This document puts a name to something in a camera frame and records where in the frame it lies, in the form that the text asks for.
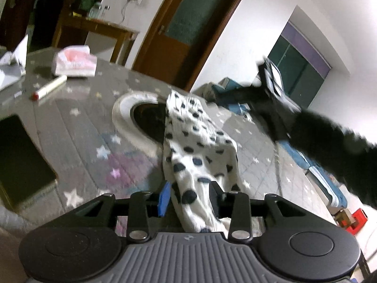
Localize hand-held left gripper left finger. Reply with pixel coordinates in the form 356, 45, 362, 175
71, 181, 172, 241

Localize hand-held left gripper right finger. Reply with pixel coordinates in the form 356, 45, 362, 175
209, 181, 304, 241

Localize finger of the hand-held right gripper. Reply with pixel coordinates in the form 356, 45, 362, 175
228, 85, 266, 103

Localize white polka dot garment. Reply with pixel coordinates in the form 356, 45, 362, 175
161, 91, 251, 233

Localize dark glass window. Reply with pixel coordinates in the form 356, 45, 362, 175
268, 22, 332, 108

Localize brown wooden door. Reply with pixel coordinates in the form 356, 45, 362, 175
132, 0, 249, 92

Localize round built-in cooktop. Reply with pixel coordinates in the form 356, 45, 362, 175
112, 92, 170, 157

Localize blue sofa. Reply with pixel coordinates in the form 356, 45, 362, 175
206, 78, 346, 210

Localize grey star print tablecloth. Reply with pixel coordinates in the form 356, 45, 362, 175
0, 47, 339, 242

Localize brown cardboard box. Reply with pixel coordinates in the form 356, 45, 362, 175
336, 211, 352, 227

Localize red plastic crate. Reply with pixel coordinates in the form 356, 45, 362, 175
348, 208, 369, 235

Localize dark tablet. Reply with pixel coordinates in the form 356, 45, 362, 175
0, 114, 58, 210

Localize wooden side desk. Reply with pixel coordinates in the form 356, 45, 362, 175
53, 16, 140, 65

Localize white marker pen red cap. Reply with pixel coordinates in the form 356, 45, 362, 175
32, 75, 68, 101

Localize pink tissue pack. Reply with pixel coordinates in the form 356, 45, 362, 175
51, 46, 98, 78

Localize white paper sheets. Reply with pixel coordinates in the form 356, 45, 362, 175
0, 34, 30, 91

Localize dark wooden cabinet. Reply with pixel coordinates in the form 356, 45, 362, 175
0, 0, 115, 50

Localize hanging thin cable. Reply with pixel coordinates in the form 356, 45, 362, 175
120, 0, 139, 24

